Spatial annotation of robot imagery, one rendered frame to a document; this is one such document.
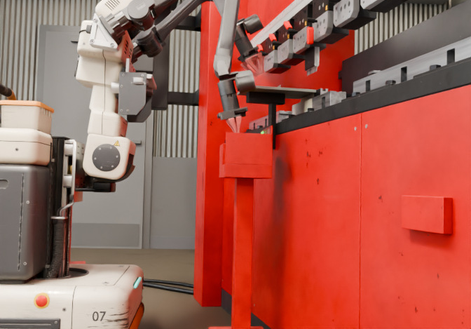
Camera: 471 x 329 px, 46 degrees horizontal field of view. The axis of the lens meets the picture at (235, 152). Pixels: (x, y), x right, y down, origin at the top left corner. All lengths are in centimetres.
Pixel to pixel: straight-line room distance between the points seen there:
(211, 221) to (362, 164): 160
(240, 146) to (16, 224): 80
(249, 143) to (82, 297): 76
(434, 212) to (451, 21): 132
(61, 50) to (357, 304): 471
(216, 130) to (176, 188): 262
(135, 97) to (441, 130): 125
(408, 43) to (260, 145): 99
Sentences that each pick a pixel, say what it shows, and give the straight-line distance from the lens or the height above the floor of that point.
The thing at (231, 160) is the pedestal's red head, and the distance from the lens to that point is 186.
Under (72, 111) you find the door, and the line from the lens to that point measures 566.
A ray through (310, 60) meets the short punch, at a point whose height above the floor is 113.
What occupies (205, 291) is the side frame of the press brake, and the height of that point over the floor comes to 8.
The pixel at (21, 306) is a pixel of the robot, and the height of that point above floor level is 22.
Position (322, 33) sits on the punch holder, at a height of 118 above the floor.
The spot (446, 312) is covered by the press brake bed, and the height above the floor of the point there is 40.
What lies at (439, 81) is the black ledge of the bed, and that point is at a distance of 119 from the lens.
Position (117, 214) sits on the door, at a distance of 555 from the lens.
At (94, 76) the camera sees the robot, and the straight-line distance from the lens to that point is 219.
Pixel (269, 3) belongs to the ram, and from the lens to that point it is 274.
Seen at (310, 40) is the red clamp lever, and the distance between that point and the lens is 208.
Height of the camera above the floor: 63
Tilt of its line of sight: 3 degrees up
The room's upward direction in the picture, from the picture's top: 1 degrees clockwise
